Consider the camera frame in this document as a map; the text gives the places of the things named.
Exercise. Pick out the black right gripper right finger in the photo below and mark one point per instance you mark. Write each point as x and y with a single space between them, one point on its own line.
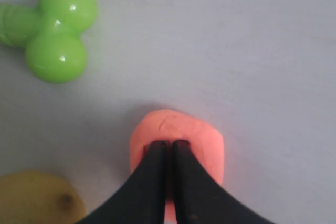
200 199

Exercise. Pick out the green toy dog bone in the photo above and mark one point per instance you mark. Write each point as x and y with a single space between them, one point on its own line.
50 35

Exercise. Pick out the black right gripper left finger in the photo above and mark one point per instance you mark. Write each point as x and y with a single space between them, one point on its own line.
141 199

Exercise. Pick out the yellow lemon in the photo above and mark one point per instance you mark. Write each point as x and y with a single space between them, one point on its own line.
32 196

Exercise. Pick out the small orange pink object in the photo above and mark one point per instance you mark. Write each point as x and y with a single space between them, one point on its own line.
206 141

